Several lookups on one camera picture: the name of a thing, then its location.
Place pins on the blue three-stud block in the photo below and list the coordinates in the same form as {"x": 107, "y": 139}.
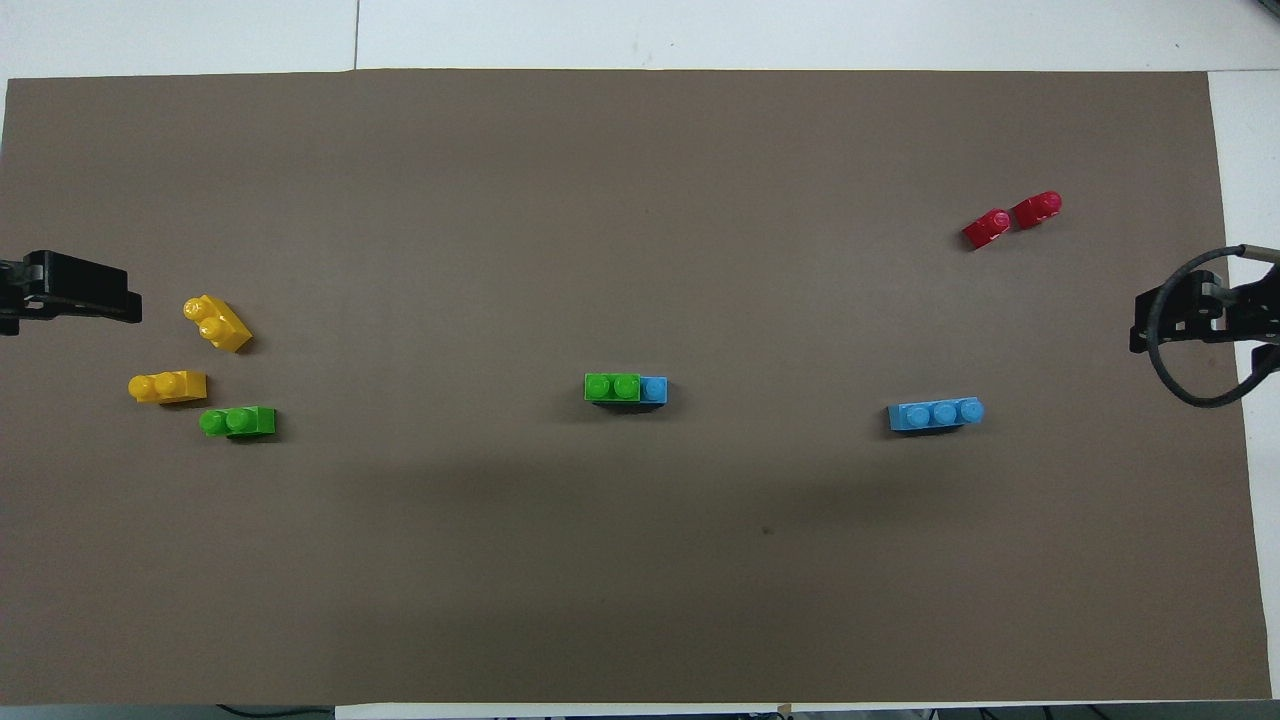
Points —
{"x": 935, "y": 414}
{"x": 654, "y": 389}

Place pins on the red one-stud block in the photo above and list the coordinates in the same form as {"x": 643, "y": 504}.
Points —
{"x": 1037, "y": 209}
{"x": 987, "y": 229}

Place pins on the yellow two-stud block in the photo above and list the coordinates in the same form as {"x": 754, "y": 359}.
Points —
{"x": 220, "y": 324}
{"x": 167, "y": 386}

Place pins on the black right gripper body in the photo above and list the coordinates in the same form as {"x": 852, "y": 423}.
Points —
{"x": 1250, "y": 310}

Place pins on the brown table mat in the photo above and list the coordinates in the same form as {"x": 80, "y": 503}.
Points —
{"x": 640, "y": 550}

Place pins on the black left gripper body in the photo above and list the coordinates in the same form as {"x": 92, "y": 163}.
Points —
{"x": 15, "y": 295}

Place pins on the green two-stud block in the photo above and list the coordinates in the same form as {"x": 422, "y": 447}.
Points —
{"x": 238, "y": 421}
{"x": 612, "y": 387}

